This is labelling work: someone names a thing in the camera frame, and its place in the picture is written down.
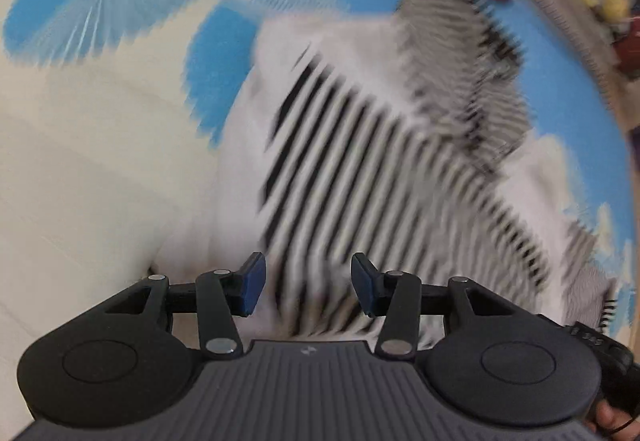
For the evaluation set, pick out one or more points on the black white striped garment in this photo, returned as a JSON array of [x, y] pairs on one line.
[[402, 137]]

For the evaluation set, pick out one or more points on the blue patterned bed sheet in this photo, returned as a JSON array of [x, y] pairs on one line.
[[112, 112]]

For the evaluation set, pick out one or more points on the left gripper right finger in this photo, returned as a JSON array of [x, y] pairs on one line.
[[486, 357]]

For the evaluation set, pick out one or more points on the person right hand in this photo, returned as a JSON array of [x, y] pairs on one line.
[[610, 418]]

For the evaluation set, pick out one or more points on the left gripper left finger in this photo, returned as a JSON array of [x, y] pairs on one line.
[[138, 352]]

